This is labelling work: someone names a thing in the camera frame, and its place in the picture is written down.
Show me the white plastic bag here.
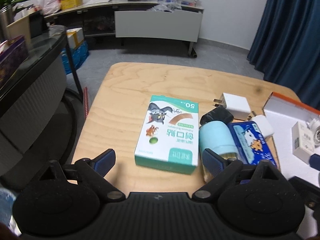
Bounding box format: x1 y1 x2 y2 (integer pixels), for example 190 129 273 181
38 0 61 15

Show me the teal bandage box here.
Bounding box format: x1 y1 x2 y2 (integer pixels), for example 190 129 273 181
135 95 199 174

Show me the toothpick jar blue lid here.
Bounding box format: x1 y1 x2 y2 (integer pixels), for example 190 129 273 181
198 120 239 183

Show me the white rounded usb charger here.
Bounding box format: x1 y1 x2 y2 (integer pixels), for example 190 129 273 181
248 114 274 141

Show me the orange white shallow box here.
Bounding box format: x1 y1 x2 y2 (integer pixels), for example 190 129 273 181
261 91 320 240

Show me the yellow cardboard box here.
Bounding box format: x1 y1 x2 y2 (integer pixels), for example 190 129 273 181
61 0 83 10

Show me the white foam box with tape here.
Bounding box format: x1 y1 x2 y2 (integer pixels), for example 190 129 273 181
66 28 84 50

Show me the white tv cabinet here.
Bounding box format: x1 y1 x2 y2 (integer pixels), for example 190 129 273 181
46 0 204 58

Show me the small white paper box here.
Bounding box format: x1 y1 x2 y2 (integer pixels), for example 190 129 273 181
291 121 315 164

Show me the purple decorated tin box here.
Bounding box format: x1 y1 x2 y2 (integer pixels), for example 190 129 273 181
1 35 29 87

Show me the blue tin box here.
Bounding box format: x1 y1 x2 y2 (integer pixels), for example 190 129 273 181
227 121 277 167

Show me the blue plastic bag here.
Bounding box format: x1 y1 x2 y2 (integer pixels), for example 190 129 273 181
61 41 89 75

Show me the steel thermos bottle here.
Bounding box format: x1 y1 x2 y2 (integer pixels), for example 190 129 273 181
0 5 14 42

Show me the white plug-in vaporizer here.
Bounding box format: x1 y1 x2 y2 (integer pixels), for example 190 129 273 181
306 116 320 147

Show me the black usb charger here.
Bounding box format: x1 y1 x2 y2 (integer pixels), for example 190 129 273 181
200 105 234 126

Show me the white square charger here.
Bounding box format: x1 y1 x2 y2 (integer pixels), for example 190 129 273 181
213 93 251 120

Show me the dark blue curtain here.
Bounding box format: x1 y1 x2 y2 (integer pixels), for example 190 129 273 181
247 0 320 109

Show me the beige paper cup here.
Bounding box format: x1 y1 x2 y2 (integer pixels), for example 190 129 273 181
7 16 31 47

